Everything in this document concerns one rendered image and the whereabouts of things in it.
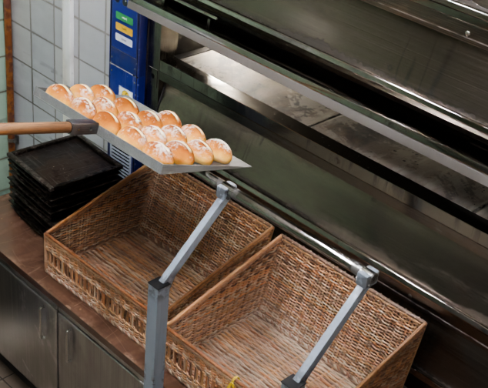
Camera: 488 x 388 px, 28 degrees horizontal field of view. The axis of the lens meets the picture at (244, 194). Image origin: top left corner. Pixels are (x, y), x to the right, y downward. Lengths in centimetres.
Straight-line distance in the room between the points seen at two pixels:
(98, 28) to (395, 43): 127
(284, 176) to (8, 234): 101
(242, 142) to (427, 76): 78
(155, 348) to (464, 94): 104
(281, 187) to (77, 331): 77
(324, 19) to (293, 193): 55
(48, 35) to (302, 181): 129
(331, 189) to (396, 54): 50
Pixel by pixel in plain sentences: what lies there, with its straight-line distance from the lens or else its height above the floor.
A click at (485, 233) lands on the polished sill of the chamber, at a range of 250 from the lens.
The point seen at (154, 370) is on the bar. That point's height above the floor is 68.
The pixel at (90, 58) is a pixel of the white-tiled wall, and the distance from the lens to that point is 352.
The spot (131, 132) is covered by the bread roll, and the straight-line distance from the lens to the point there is 256.
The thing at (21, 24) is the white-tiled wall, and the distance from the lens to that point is 385.
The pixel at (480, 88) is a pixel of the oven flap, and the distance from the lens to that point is 239.
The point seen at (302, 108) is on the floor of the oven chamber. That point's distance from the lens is 296.
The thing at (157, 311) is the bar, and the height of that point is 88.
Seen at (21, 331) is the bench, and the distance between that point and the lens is 340.
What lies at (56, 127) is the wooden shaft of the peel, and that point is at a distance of 253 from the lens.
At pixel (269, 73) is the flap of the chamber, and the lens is 262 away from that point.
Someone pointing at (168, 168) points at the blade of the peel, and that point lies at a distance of 247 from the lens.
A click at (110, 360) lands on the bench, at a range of 297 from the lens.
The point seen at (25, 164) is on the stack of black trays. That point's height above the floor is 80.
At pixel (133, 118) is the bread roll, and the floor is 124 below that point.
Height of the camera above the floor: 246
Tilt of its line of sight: 31 degrees down
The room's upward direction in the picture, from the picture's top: 6 degrees clockwise
